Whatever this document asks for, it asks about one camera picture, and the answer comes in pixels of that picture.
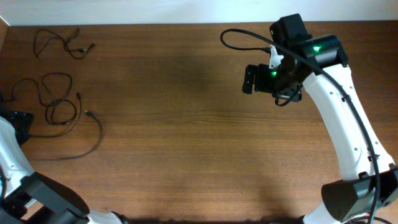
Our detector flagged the thin black micro-USB cable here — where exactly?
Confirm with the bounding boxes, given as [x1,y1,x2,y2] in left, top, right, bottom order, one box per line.
[0,72,77,126]

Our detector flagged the thick black USB cable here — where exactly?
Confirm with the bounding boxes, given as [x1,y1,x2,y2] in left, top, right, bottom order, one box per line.
[26,91,103,162]

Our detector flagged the thin black braided cable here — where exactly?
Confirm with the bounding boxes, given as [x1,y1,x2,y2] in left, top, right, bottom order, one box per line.
[32,27,96,60]

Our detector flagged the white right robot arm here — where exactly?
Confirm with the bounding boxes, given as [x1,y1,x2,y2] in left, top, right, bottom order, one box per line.
[243,35,397,223]

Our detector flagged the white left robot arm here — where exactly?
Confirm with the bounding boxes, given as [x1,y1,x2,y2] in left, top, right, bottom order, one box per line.
[1,109,129,224]

